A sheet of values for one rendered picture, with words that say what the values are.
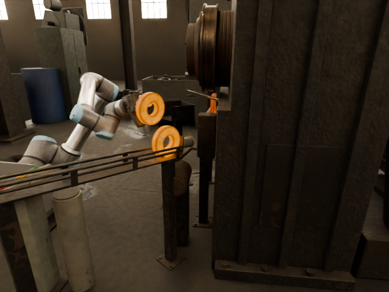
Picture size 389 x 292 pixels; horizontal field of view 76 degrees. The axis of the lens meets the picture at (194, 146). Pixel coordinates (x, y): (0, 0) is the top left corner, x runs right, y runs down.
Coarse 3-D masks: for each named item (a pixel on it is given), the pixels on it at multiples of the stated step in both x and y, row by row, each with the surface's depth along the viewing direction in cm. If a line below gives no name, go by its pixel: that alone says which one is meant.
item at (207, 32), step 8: (208, 8) 127; (208, 16) 123; (208, 24) 121; (208, 32) 121; (200, 40) 121; (208, 40) 121; (200, 48) 122; (208, 48) 122; (200, 56) 123; (208, 56) 124; (200, 64) 125; (208, 64) 126; (200, 72) 128; (208, 72) 129; (208, 80) 133; (208, 88) 140
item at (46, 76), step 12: (24, 72) 393; (36, 72) 392; (48, 72) 400; (24, 84) 402; (36, 84) 397; (48, 84) 404; (60, 84) 423; (36, 96) 403; (48, 96) 408; (60, 96) 424; (36, 108) 410; (48, 108) 413; (60, 108) 427; (36, 120) 417; (48, 120) 418; (60, 120) 431
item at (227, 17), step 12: (216, 12) 122; (228, 12) 129; (216, 24) 122; (228, 24) 123; (216, 36) 123; (228, 36) 123; (216, 48) 124; (228, 48) 123; (216, 60) 126; (228, 60) 126; (216, 72) 131; (228, 72) 131; (216, 84) 140; (228, 84) 139
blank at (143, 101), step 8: (144, 96) 113; (152, 96) 116; (160, 96) 120; (136, 104) 114; (144, 104) 113; (160, 104) 121; (136, 112) 114; (144, 112) 114; (152, 112) 122; (160, 112) 122; (144, 120) 116; (152, 120) 119
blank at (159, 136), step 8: (160, 128) 114; (168, 128) 115; (160, 136) 112; (168, 136) 120; (176, 136) 120; (152, 144) 113; (160, 144) 113; (168, 144) 121; (176, 144) 121; (160, 152) 114
